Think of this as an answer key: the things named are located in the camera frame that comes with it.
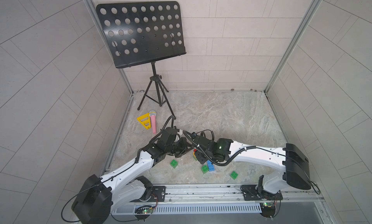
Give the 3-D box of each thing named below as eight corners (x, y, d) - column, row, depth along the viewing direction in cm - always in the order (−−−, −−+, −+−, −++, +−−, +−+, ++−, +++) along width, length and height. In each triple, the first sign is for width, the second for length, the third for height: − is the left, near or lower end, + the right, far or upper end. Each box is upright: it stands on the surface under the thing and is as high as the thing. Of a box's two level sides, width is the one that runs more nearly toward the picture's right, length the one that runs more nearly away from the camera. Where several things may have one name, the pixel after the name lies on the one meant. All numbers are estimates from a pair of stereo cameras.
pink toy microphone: (150, 134, 94) (148, 131, 91) (150, 113, 105) (149, 110, 102) (156, 133, 94) (155, 130, 92) (156, 112, 105) (155, 109, 102)
